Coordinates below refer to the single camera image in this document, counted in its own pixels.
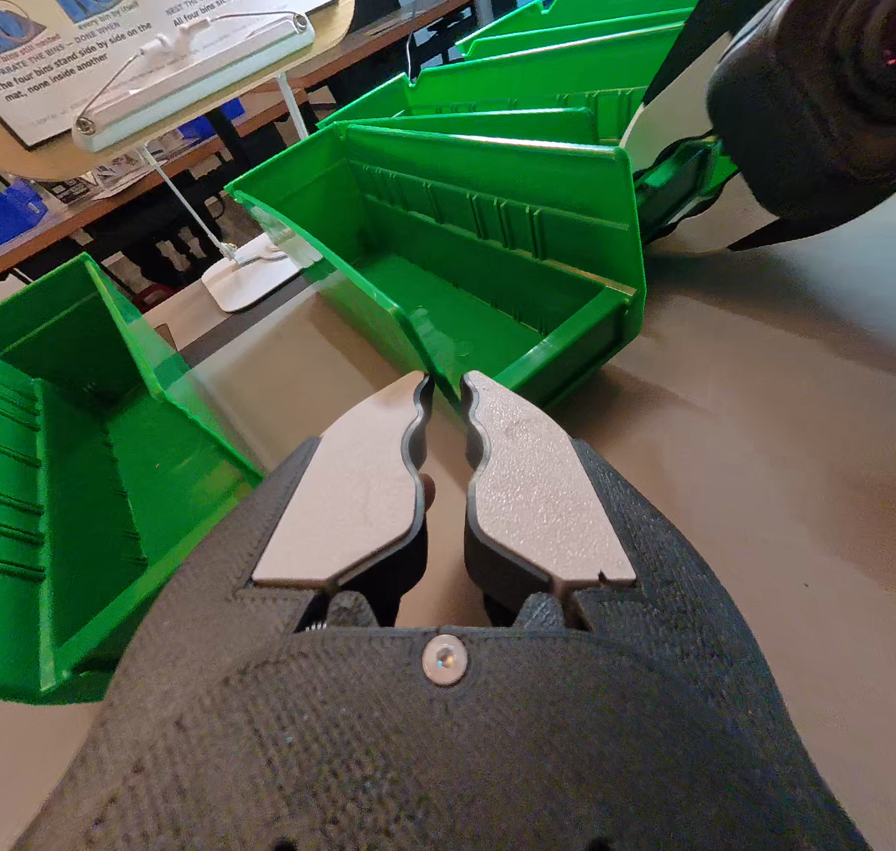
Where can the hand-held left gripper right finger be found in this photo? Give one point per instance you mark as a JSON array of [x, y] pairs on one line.
[[546, 508]]

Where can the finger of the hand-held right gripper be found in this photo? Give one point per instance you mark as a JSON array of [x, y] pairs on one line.
[[679, 95], [784, 232]]

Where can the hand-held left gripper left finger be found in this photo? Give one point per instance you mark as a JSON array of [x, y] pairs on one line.
[[343, 508]]

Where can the grey desk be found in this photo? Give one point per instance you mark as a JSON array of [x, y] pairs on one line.
[[770, 445]]

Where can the wooden document stand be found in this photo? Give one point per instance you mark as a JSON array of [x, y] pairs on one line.
[[252, 284]]

